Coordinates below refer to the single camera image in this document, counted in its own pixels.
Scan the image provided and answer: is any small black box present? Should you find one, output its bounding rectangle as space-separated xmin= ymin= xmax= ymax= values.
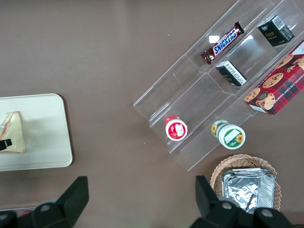
xmin=257 ymin=15 xmax=295 ymax=48
xmin=215 ymin=60 xmax=247 ymax=87

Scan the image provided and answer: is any clear acrylic stepped stand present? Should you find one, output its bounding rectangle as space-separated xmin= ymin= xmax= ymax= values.
xmin=133 ymin=0 xmax=304 ymax=172

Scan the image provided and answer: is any red-lidded yogurt cup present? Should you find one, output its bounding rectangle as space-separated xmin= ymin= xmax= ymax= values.
xmin=164 ymin=114 xmax=189 ymax=142

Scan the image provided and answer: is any green-lidded yogurt cup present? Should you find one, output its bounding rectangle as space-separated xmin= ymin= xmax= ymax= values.
xmin=210 ymin=119 xmax=247 ymax=151

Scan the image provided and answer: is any aluminium foil tray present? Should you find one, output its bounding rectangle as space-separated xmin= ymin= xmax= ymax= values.
xmin=221 ymin=168 xmax=276 ymax=215

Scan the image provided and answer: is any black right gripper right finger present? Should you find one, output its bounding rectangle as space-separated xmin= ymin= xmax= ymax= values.
xmin=189 ymin=175 xmax=241 ymax=228

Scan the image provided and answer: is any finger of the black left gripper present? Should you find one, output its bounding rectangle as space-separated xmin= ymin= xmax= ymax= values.
xmin=0 ymin=138 xmax=13 ymax=151

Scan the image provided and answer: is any triangle sandwich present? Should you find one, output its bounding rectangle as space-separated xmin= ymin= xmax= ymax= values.
xmin=0 ymin=111 xmax=27 ymax=155

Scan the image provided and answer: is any red chocolate chip cookie box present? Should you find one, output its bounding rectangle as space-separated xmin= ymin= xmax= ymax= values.
xmin=243 ymin=39 xmax=304 ymax=116

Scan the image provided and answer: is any Snickers chocolate bar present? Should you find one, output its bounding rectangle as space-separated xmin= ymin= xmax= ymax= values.
xmin=199 ymin=21 xmax=246 ymax=66

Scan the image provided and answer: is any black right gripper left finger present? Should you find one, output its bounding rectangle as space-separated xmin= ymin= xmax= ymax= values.
xmin=30 ymin=175 xmax=90 ymax=228

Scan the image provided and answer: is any cream rectangular tray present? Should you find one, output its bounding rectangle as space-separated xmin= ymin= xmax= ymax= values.
xmin=0 ymin=93 xmax=74 ymax=172

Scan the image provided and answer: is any light wicker basket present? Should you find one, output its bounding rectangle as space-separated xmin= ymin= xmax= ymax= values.
xmin=209 ymin=154 xmax=282 ymax=212

